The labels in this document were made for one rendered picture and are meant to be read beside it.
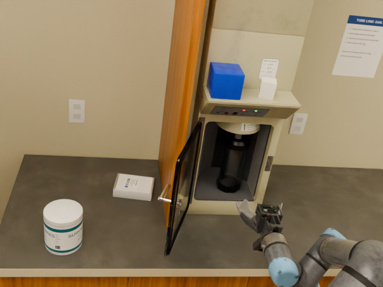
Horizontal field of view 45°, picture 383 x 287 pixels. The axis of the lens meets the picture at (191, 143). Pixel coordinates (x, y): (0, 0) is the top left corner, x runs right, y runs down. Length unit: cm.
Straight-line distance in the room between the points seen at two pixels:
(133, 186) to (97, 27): 67
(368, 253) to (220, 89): 72
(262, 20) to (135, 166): 94
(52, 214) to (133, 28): 82
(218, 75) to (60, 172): 92
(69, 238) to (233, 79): 76
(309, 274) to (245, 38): 77
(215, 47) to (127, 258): 79
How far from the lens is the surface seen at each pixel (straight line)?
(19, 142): 224
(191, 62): 147
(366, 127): 245
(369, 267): 102
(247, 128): 174
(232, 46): 157
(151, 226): 182
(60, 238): 165
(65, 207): 166
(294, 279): 134
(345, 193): 229
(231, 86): 151
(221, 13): 153
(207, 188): 193
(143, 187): 195
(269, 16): 157
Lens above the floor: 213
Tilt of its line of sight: 30 degrees down
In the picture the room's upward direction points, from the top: 8 degrees clockwise
